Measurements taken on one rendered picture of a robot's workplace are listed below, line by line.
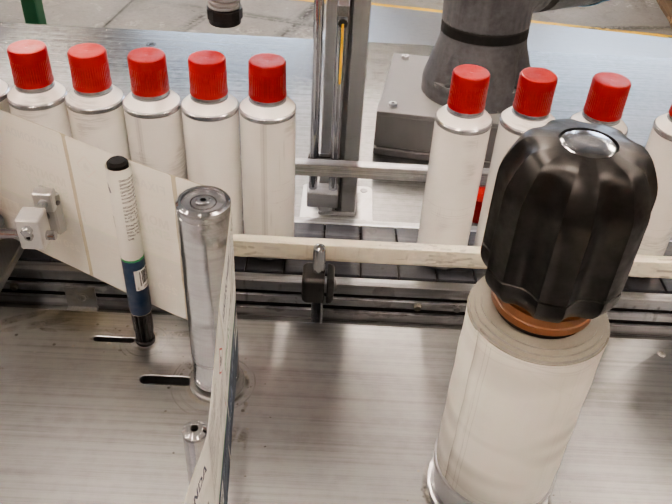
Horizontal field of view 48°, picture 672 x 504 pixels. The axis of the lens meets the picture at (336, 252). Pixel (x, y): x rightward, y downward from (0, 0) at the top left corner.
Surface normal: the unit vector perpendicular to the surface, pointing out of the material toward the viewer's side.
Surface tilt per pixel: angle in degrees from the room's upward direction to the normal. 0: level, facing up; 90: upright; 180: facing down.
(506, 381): 91
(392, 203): 0
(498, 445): 90
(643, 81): 0
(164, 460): 0
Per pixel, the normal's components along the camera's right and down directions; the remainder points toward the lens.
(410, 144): -0.17, 0.61
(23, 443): 0.04, -0.78
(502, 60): 0.31, 0.29
